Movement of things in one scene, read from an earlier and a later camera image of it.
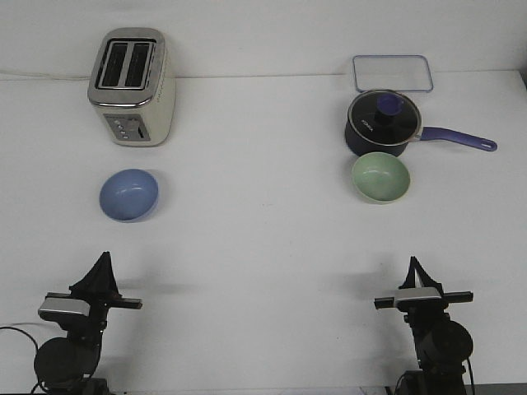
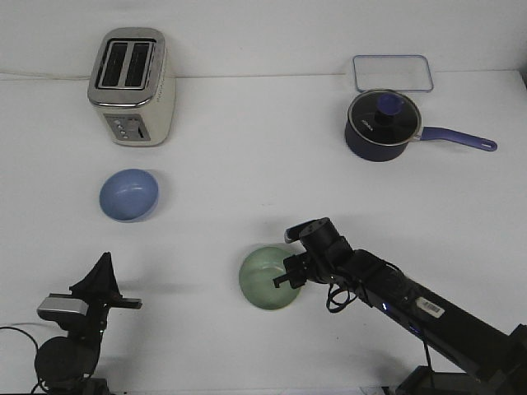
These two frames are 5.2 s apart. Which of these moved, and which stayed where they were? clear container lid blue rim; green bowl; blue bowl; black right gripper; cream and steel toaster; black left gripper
Moved: green bowl; black right gripper
Stayed: cream and steel toaster; clear container lid blue rim; black left gripper; blue bowl
